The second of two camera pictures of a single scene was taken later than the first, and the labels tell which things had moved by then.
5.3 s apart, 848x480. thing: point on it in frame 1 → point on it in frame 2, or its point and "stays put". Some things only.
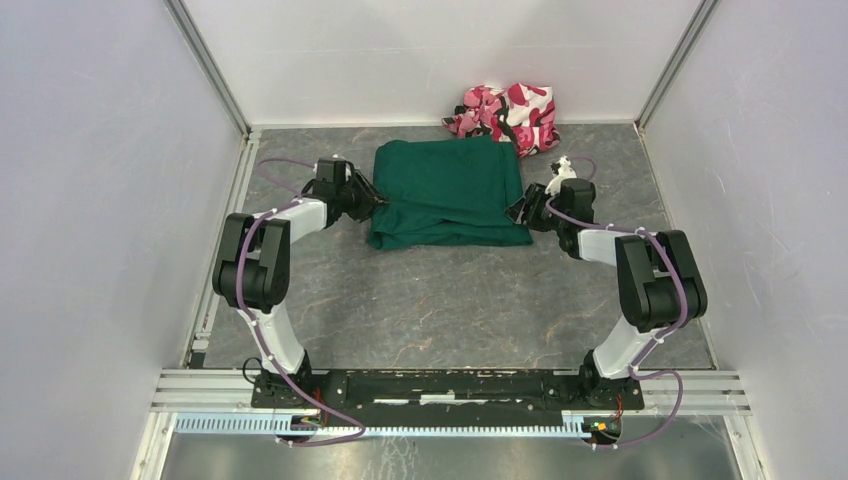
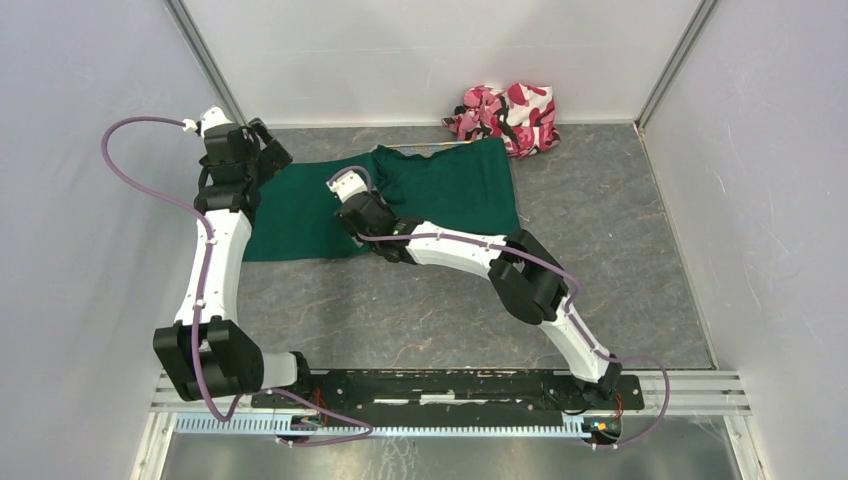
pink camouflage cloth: (519, 113) stays put
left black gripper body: (359, 198) → (264, 164)
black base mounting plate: (438, 396) stays put
